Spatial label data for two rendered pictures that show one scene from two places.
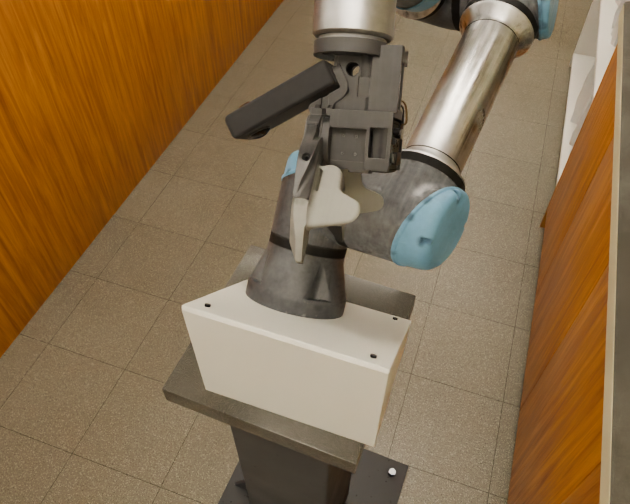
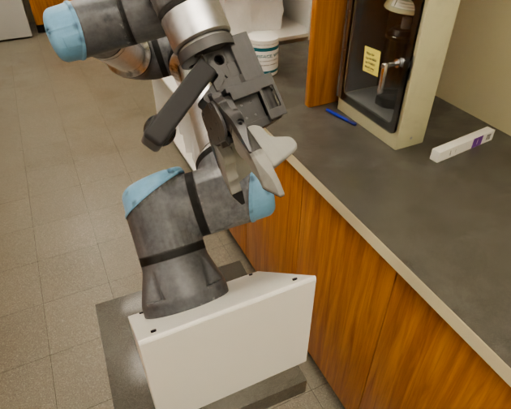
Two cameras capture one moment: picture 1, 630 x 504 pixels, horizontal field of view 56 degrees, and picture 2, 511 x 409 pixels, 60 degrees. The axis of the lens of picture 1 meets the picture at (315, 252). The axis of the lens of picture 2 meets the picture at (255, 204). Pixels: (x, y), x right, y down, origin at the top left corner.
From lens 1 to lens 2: 0.33 m
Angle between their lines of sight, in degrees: 34
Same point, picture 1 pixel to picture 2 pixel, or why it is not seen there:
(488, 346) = not seen: hidden behind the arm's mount
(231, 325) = (190, 327)
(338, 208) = (281, 145)
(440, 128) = not seen: hidden behind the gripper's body
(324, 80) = (209, 72)
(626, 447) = (410, 259)
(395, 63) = (247, 44)
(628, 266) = (324, 178)
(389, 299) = (226, 273)
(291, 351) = (242, 315)
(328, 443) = (279, 383)
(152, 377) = not seen: outside the picture
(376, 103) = (249, 75)
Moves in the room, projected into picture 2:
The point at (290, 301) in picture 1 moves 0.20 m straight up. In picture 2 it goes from (199, 294) to (187, 194)
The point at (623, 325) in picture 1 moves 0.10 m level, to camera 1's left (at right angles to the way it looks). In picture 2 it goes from (350, 205) to (327, 223)
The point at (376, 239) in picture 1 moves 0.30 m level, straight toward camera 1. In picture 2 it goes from (235, 208) to (371, 332)
